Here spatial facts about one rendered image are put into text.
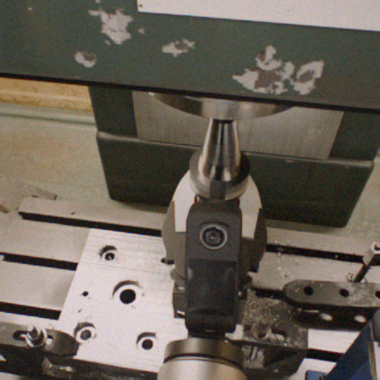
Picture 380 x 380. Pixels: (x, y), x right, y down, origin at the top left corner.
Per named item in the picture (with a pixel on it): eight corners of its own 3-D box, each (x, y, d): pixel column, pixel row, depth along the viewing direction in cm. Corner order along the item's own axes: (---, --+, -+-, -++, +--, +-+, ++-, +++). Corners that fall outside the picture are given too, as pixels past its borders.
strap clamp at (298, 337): (296, 372, 73) (315, 339, 62) (217, 360, 75) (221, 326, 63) (296, 353, 76) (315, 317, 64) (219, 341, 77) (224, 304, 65)
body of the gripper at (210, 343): (177, 268, 50) (162, 380, 42) (175, 225, 43) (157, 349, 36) (245, 274, 49) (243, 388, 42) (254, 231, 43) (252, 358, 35)
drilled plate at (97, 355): (237, 393, 68) (239, 384, 64) (54, 364, 70) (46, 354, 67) (247, 263, 82) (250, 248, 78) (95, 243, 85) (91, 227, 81)
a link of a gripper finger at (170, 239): (159, 209, 48) (166, 284, 42) (158, 201, 46) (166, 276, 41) (202, 205, 48) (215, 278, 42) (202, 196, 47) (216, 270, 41)
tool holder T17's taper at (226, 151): (242, 151, 47) (248, 101, 42) (240, 182, 45) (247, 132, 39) (200, 148, 48) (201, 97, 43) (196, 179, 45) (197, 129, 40)
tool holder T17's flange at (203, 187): (248, 163, 50) (250, 147, 48) (247, 205, 46) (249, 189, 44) (192, 159, 50) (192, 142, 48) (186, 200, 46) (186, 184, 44)
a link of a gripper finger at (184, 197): (168, 198, 54) (177, 265, 48) (166, 165, 49) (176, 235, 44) (193, 195, 54) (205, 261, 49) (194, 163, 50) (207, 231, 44)
